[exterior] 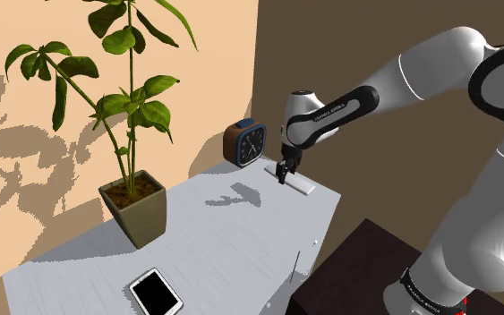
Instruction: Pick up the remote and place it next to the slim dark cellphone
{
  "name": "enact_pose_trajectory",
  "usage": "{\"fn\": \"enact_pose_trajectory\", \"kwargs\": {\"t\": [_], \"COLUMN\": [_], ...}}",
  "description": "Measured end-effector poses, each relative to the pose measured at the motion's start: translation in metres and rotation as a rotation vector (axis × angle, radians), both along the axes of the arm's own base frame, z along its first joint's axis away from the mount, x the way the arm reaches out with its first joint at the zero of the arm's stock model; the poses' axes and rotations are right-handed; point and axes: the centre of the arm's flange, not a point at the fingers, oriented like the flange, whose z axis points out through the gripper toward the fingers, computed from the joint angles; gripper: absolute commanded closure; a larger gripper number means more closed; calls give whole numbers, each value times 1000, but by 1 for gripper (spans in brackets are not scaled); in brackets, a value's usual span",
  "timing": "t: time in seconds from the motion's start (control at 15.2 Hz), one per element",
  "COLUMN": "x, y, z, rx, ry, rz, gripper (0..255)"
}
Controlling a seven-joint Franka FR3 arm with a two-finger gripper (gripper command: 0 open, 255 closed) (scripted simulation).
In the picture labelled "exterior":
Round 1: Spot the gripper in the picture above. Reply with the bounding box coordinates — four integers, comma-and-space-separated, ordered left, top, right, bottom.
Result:
277, 145, 303, 185

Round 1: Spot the white remote control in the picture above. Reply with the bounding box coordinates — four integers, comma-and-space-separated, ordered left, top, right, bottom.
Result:
263, 163, 316, 196

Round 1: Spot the brown and blue alarm clock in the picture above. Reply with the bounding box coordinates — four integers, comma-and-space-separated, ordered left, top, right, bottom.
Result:
222, 117, 268, 169

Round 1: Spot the grey table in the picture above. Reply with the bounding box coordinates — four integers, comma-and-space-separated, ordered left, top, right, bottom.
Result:
1, 156, 342, 315

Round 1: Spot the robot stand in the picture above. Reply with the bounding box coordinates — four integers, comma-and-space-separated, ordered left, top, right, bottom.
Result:
285, 218, 504, 315

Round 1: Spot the green potted plant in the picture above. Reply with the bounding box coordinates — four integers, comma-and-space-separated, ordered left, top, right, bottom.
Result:
4, 0, 200, 251

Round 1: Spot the white tablet with black screen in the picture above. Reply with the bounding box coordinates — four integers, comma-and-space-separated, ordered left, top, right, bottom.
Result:
128, 267, 185, 315

